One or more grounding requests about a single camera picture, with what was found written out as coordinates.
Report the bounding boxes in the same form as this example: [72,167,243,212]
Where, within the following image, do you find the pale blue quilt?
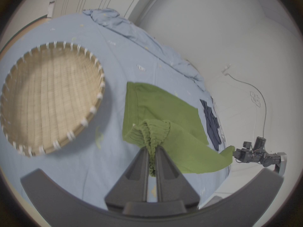
[83,8,206,92]

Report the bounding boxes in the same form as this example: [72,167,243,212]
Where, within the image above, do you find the round woven basket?
[0,41,106,157]

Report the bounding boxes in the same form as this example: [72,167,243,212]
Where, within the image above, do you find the green shorts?
[122,81,235,177]

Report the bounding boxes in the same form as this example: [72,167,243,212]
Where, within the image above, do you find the dark blue garment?
[200,99,222,151]

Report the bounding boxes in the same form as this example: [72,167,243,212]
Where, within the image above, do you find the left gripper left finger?
[105,148,149,204]

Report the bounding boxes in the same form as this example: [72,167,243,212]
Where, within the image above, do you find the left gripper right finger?
[156,147,201,204]

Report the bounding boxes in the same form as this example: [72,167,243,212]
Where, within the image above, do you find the bed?
[0,13,268,210]

